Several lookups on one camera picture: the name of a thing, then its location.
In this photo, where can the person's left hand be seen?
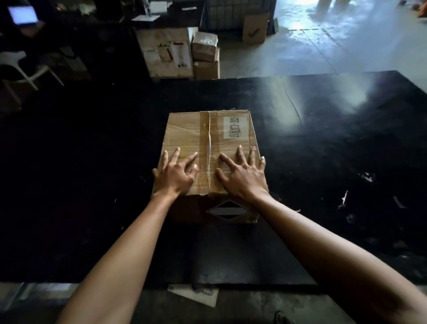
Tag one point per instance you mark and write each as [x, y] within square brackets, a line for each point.
[173, 180]

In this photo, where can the person's right hand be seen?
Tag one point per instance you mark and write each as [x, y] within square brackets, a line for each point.
[247, 180]

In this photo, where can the diamond label cardboard box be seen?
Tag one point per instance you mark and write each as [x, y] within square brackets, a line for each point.
[186, 133]

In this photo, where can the person's left forearm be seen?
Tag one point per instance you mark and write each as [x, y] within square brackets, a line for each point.
[126, 253]

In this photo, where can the person's right forearm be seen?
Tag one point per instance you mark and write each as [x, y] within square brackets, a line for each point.
[333, 247]

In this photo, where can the plain small cardboard box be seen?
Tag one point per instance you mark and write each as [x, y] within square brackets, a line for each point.
[205, 70]

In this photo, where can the small wrapped cardboard box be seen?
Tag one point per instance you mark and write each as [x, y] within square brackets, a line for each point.
[204, 45]

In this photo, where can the large cardboard box white labels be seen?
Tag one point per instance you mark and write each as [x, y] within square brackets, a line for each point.
[153, 40]

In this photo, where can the cardboard box check mark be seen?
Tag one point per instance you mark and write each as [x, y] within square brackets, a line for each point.
[255, 25]

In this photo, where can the black table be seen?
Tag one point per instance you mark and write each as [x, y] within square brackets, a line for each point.
[333, 150]

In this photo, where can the white plastic chair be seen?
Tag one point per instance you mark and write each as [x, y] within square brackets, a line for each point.
[13, 57]

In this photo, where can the open laptop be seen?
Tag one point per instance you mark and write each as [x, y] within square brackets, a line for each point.
[22, 15]

